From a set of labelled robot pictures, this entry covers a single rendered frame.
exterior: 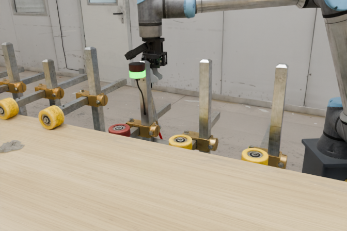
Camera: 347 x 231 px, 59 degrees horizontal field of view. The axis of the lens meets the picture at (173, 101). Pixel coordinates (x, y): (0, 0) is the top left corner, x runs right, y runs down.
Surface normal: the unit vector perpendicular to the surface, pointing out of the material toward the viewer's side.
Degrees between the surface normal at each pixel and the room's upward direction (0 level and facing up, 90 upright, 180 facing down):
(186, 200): 0
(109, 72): 91
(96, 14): 90
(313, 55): 90
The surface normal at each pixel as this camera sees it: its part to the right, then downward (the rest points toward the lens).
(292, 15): -0.49, 0.32
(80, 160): -0.03, -0.94
